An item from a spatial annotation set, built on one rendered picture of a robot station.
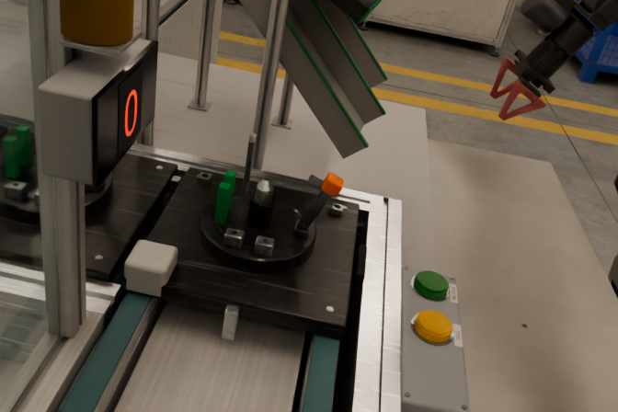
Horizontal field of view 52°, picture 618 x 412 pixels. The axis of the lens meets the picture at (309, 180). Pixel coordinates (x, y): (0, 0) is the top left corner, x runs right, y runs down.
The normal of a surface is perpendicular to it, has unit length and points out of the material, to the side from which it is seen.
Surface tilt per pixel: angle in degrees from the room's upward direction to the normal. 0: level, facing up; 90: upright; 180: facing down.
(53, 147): 90
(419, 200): 0
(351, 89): 90
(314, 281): 0
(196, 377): 0
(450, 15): 90
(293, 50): 90
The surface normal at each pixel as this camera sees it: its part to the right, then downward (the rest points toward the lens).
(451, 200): 0.17, -0.84
